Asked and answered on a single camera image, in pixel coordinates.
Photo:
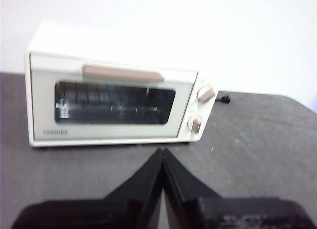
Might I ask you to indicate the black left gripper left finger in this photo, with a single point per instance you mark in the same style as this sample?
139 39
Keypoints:
99 214

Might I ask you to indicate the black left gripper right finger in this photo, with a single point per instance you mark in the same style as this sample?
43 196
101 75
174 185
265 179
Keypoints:
223 214

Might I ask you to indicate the white beige oven knob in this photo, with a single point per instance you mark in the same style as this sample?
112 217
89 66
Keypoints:
195 123
206 93

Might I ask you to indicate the white Toshiba toaster oven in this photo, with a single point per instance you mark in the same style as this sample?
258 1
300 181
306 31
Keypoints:
74 43

